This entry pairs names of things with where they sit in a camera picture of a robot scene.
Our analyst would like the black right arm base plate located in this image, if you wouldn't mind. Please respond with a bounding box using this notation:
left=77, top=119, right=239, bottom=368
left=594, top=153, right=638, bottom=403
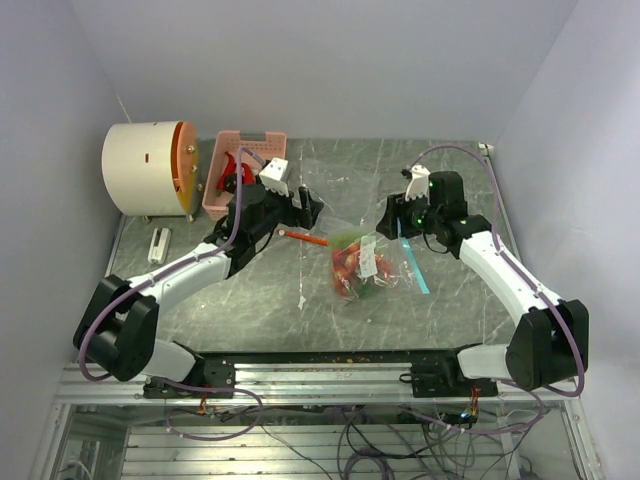
left=399, top=364, right=499, bottom=398

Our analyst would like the dark fake eggplant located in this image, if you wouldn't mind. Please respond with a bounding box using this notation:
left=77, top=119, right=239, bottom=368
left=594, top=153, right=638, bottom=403
left=219, top=175, right=238, bottom=194

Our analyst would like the aluminium frame rail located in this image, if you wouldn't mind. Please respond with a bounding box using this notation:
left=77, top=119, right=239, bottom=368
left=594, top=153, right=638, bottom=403
left=53, top=360, right=581, bottom=407

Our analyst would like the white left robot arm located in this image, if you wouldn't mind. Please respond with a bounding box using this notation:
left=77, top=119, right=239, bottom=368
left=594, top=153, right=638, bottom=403
left=73, top=184, right=324, bottom=397

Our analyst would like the blue zip bag with strawberries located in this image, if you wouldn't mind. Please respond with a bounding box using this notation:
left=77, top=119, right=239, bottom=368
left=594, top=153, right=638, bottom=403
left=323, top=218, right=431, bottom=302

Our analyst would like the small white rectangular device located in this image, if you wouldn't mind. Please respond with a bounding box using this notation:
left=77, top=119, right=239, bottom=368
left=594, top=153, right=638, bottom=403
left=147, top=228, right=171, bottom=265

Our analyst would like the red fake chili pepper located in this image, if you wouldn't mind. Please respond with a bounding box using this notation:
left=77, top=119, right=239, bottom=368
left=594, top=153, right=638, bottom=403
left=217, top=151, right=237, bottom=191

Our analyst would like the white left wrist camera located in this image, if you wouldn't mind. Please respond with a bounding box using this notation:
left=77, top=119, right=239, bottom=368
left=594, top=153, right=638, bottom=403
left=258, top=157, right=289, bottom=197

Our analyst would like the pink perforated plastic basket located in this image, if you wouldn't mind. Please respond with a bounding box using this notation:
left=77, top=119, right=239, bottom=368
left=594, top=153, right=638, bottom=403
left=202, top=130, right=287, bottom=221

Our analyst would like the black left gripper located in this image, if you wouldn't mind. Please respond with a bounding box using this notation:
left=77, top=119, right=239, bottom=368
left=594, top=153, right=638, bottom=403
left=250, top=173, right=323, bottom=243

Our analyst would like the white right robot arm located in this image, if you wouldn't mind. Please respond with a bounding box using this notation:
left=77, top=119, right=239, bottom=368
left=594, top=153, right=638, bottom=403
left=376, top=166, right=589, bottom=396

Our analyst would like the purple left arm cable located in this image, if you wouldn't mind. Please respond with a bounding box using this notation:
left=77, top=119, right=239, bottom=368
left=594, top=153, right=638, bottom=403
left=77, top=145, right=266, bottom=442

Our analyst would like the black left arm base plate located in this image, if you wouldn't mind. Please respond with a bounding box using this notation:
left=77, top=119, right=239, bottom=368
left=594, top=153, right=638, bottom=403
left=143, top=360, right=236, bottom=400

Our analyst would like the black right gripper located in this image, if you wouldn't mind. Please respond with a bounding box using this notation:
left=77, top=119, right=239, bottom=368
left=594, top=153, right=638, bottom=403
left=376, top=189, right=441, bottom=240

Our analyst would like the round white drawer organizer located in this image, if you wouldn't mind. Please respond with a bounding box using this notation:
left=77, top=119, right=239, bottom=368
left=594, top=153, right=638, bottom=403
left=101, top=121, right=200, bottom=217

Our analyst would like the orange zip bag with vegetables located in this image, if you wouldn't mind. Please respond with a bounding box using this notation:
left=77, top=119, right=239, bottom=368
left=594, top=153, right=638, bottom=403
left=277, top=159, right=396, bottom=249

